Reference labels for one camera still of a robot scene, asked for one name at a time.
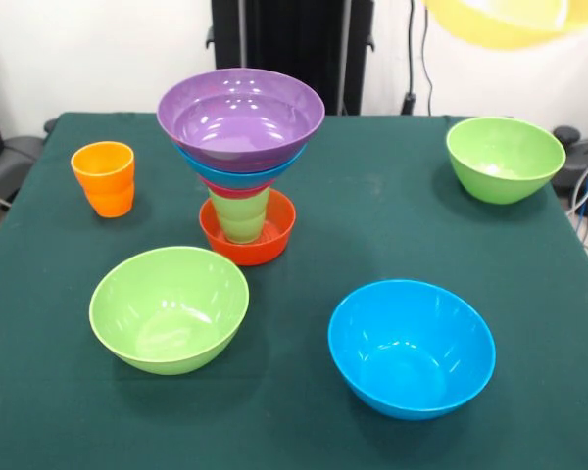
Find black office chair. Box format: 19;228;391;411
0;117;60;212
551;124;588;219

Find large orange plastic bowl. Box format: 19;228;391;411
422;0;588;51

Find orange plastic cup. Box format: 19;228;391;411
70;140;136;219

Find black wall cable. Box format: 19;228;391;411
400;0;435;117

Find green plastic cup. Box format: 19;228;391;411
208;186;271;245

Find green plastic bowl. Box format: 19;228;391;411
88;245;251;377
445;116;567;206

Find blue and white cables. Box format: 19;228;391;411
565;151;588;265

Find pink plastic bowl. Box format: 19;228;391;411
198;174;277;200

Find purple plastic bowl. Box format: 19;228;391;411
156;68;326;173

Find dark green tablecloth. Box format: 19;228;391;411
0;111;588;470

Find blue plastic bowl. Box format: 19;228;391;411
173;141;308;190
327;279;497;422

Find red plastic bowl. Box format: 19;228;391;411
198;188;297;267

